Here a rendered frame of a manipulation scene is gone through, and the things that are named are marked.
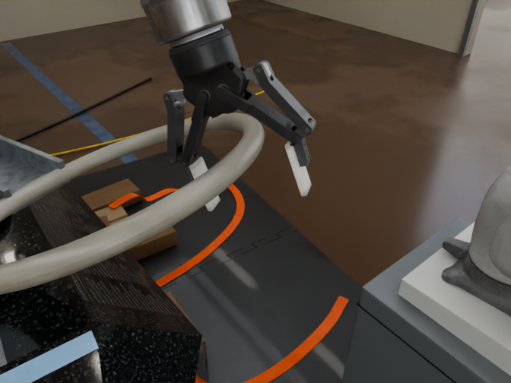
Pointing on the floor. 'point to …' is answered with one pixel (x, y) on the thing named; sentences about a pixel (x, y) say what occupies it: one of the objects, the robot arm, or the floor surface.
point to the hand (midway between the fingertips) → (255, 191)
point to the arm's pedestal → (411, 333)
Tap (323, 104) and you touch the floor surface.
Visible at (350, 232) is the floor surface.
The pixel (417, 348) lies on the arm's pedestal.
